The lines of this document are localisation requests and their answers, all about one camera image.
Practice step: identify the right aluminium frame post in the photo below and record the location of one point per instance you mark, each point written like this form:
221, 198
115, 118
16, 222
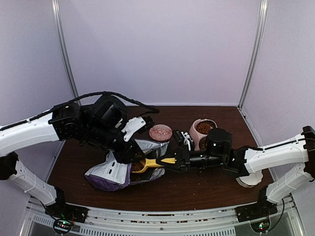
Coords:
262, 16

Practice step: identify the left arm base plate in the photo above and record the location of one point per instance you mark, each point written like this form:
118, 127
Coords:
66, 211

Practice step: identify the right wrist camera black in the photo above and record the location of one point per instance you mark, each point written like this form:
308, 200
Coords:
183, 139

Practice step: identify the pink double pet feeder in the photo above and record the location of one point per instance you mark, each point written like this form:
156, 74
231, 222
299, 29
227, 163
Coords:
195, 135

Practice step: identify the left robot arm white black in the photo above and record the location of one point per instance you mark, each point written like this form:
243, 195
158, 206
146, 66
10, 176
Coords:
103, 125

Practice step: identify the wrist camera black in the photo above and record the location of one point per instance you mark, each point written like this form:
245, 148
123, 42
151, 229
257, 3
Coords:
183, 139
137, 124

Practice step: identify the white scalloped ceramic bowl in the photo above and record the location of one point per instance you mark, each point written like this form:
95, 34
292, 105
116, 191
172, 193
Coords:
251, 180

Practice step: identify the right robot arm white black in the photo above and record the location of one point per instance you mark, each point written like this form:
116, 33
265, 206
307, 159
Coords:
246, 163

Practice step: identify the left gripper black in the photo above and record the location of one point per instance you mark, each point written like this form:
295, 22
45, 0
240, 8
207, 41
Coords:
124, 156

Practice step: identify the left aluminium frame post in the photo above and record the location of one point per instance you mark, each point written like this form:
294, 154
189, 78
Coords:
62, 43

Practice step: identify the front steel feeder bowl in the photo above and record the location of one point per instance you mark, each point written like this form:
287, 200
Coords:
203, 143

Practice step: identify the yellow plastic scoop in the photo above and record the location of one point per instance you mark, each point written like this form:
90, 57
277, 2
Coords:
141, 166

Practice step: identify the aluminium frame post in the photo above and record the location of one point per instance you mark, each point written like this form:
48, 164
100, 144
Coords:
262, 16
62, 43

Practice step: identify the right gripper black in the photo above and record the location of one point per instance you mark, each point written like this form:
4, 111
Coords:
175, 168

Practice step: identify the steel feeder bowl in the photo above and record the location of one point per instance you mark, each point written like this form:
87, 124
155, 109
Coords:
205, 126
203, 143

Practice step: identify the purple pet food bag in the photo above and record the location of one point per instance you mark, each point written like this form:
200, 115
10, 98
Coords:
111, 176

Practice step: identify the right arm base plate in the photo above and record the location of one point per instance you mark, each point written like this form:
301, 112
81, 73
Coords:
255, 211

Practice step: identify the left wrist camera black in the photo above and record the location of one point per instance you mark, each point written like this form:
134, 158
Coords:
137, 124

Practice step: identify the red patterned small bowl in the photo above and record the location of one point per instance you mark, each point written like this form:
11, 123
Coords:
160, 133

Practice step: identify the rear steel feeder bowl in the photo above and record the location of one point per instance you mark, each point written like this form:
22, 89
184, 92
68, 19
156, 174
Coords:
205, 126

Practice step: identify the front aluminium rail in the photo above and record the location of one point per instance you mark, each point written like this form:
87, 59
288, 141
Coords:
221, 221

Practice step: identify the brown pet food kibble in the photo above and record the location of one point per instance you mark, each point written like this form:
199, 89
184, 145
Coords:
196, 138

